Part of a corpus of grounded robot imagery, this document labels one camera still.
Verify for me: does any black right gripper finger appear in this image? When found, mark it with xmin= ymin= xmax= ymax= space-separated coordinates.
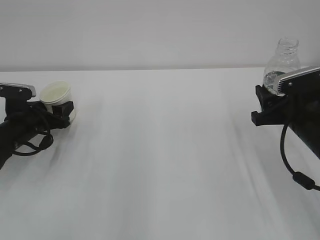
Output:
xmin=255 ymin=85 xmax=287 ymax=108
xmin=251 ymin=106 xmax=290 ymax=126

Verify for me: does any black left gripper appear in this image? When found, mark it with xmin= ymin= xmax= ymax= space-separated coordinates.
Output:
xmin=5 ymin=99 xmax=74 ymax=130

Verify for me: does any white paper cup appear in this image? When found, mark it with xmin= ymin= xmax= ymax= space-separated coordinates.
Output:
xmin=39 ymin=81 xmax=73 ymax=116

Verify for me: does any clear water bottle green label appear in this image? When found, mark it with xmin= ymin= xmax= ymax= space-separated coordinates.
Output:
xmin=262 ymin=37 xmax=301 ymax=96

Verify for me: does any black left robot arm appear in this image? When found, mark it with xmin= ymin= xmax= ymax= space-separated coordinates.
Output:
xmin=0 ymin=99 xmax=74 ymax=167

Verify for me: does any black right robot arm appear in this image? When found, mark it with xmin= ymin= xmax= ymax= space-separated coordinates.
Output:
xmin=251 ymin=85 xmax=320 ymax=157

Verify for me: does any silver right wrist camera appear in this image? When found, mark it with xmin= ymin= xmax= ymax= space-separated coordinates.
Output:
xmin=273 ymin=66 xmax=320 ymax=96

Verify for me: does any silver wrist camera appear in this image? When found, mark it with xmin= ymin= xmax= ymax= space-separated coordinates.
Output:
xmin=273 ymin=66 xmax=320 ymax=96
xmin=0 ymin=82 xmax=37 ymax=101

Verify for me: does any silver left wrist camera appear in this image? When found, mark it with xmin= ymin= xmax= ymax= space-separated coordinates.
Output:
xmin=0 ymin=82 xmax=37 ymax=101

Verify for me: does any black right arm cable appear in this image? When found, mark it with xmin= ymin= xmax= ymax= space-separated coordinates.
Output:
xmin=280 ymin=119 xmax=320 ymax=192

